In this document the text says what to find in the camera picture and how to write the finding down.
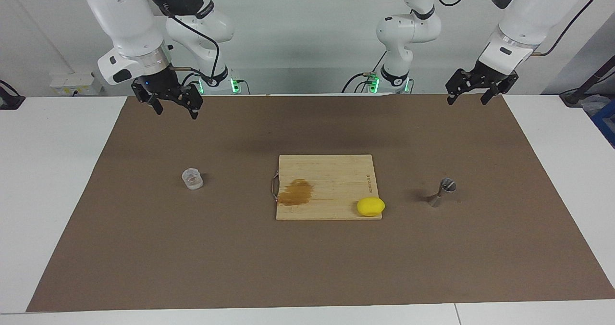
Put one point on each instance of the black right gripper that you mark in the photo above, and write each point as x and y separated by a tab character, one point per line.
162	82

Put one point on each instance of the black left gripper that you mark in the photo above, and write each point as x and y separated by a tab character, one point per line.
489	76

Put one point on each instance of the small clear glass cup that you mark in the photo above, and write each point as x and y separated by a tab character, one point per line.
192	180

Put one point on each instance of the steel cocktail jigger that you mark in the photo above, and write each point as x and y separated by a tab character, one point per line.
448	186

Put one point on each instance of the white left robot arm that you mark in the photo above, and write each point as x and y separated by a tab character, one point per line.
408	31

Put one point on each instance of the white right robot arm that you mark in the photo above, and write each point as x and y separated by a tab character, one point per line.
125	17

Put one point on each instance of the black stand with pole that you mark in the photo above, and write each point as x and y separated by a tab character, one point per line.
574	96

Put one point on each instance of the yellow lemon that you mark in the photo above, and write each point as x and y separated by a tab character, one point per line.
370	206

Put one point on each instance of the wooden cutting board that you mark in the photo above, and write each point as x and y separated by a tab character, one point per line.
336	181

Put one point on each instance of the brown paper table mat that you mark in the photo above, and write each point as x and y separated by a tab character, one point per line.
307	267

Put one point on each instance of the white wall power socket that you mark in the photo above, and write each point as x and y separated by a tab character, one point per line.
72	82

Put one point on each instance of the black clamp mount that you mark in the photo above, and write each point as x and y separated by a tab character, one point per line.
9	101

